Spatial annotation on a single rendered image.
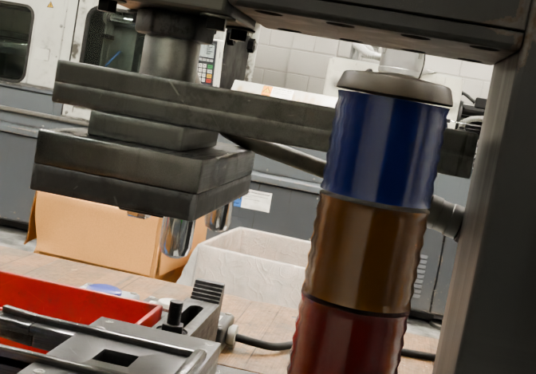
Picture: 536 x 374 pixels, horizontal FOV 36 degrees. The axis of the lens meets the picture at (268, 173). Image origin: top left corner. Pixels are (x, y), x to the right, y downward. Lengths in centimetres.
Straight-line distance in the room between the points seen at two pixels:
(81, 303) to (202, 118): 40
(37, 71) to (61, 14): 40
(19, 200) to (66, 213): 275
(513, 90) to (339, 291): 23
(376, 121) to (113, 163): 25
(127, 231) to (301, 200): 234
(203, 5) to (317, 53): 650
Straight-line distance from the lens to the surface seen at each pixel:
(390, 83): 27
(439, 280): 505
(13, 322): 66
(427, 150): 27
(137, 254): 286
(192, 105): 51
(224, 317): 95
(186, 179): 48
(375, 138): 27
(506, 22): 48
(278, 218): 510
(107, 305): 86
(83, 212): 293
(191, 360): 60
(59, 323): 65
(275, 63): 712
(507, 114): 47
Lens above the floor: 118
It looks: 5 degrees down
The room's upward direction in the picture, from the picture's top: 10 degrees clockwise
